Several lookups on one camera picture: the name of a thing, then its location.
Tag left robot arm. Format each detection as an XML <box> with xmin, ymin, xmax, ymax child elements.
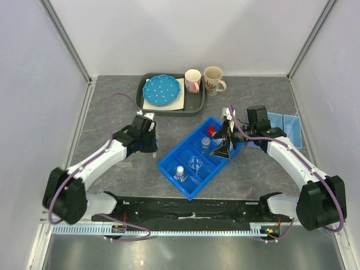
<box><xmin>42</xmin><ymin>111</ymin><xmax>158</xmax><ymax>224</ymax></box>

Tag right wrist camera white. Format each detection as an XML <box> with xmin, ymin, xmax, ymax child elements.
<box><xmin>220</xmin><ymin>107</ymin><xmax>234</xmax><ymax>124</ymax></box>

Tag pink mug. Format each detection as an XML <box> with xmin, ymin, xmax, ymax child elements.
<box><xmin>184</xmin><ymin>69</ymin><xmax>201</xmax><ymax>93</ymax></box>

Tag round glass flask white stopper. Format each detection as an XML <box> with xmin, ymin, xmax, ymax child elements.
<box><xmin>173</xmin><ymin>166</ymin><xmax>188</xmax><ymax>183</ymax></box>

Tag grey plastic tray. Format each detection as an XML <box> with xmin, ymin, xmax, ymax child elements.
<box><xmin>136</xmin><ymin>73</ymin><xmax>205</xmax><ymax>116</ymax></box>

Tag purple and blue organizer bins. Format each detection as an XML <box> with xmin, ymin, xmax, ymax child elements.
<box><xmin>247</xmin><ymin>111</ymin><xmax>304</xmax><ymax>150</ymax></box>

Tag beige patterned mug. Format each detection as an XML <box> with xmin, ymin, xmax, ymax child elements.
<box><xmin>204</xmin><ymin>66</ymin><xmax>227</xmax><ymax>96</ymax></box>

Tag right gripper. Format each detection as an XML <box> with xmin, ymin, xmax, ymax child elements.
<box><xmin>210</xmin><ymin>120</ymin><xmax>256</xmax><ymax>159</ymax></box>

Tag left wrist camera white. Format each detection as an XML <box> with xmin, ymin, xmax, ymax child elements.
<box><xmin>136</xmin><ymin>110</ymin><xmax>156</xmax><ymax>125</ymax></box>

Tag grey cable duct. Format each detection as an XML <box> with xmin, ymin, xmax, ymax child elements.
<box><xmin>52</xmin><ymin>224</ymin><xmax>267</xmax><ymax>237</ymax></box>

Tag blue polka dot plate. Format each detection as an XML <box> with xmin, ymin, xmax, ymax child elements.
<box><xmin>142</xmin><ymin>74</ymin><xmax>181</xmax><ymax>106</ymax></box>

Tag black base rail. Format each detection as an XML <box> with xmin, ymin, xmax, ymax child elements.
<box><xmin>107</xmin><ymin>192</ymin><xmax>291</xmax><ymax>231</ymax></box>

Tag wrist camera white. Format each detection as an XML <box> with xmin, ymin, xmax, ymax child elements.
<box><xmin>136</xmin><ymin>110</ymin><xmax>156</xmax><ymax>125</ymax></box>
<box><xmin>220</xmin><ymin>107</ymin><xmax>234</xmax><ymax>124</ymax></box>

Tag blue divided plastic tray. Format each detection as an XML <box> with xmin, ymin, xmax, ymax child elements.
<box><xmin>157</xmin><ymin>116</ymin><xmax>230</xmax><ymax>200</ymax></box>

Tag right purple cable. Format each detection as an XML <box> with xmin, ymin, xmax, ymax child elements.
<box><xmin>229</xmin><ymin>103</ymin><xmax>346</xmax><ymax>244</ymax></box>

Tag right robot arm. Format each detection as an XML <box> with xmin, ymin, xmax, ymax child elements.
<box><xmin>211</xmin><ymin>105</ymin><xmax>347</xmax><ymax>232</ymax></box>

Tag glass stoppered bottle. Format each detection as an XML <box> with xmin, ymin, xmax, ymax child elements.
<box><xmin>200</xmin><ymin>137</ymin><xmax>212</xmax><ymax>155</ymax></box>

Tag white wash bottle red cap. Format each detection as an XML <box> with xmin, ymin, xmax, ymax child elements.
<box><xmin>207</xmin><ymin>123</ymin><xmax>222</xmax><ymax>144</ymax></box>

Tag clear glass beaker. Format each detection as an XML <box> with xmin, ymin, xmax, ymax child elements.
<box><xmin>188</xmin><ymin>156</ymin><xmax>203</xmax><ymax>174</ymax></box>

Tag white square plate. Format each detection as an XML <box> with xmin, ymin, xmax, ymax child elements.
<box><xmin>142</xmin><ymin>78</ymin><xmax>185</xmax><ymax>111</ymax></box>

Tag clear glass stirring rod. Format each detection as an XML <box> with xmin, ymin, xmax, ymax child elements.
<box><xmin>288</xmin><ymin>108</ymin><xmax>299</xmax><ymax>134</ymax></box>

